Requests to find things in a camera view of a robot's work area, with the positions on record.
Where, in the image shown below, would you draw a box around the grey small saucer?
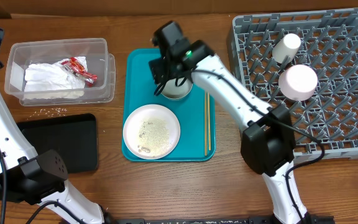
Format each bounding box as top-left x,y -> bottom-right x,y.
161,78 -> 193,100

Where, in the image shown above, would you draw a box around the white napkin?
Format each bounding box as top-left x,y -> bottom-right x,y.
55,56 -> 88,89
23,63 -> 85,100

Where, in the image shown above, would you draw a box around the red snack wrapper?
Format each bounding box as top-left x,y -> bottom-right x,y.
61,57 -> 98,86

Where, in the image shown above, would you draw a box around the pale green cup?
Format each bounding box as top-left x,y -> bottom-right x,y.
272,34 -> 301,63

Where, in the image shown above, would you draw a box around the pink plastic bowl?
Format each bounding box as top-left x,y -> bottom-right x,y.
278,65 -> 318,101

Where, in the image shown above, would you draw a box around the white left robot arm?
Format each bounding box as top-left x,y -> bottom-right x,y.
0,28 -> 114,223

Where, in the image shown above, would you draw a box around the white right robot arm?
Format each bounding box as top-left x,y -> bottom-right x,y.
149,21 -> 323,223

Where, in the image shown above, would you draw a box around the clear plastic waste bin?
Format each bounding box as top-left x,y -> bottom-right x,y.
4,38 -> 116,106

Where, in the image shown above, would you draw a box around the grey dishwasher rack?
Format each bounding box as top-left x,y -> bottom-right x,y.
227,8 -> 358,159

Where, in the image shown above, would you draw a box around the teal plastic serving tray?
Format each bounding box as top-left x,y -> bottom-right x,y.
123,49 -> 216,162

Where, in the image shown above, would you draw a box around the wooden chopstick left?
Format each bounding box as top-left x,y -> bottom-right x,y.
204,92 -> 208,156

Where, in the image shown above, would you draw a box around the wooden chopstick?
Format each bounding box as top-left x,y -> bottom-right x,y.
206,93 -> 211,151
204,92 -> 208,156

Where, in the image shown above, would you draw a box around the wooden chopstick right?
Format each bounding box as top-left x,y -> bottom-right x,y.
206,93 -> 211,151

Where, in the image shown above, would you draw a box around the large white dirty plate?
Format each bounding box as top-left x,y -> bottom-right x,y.
122,104 -> 181,160

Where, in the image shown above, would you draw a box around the scattered rice grains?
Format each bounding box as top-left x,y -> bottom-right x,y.
27,107 -> 67,121

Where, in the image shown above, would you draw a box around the black plastic tray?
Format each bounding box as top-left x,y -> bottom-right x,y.
17,113 -> 99,174

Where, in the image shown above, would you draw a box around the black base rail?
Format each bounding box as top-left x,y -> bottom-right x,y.
112,215 -> 335,224

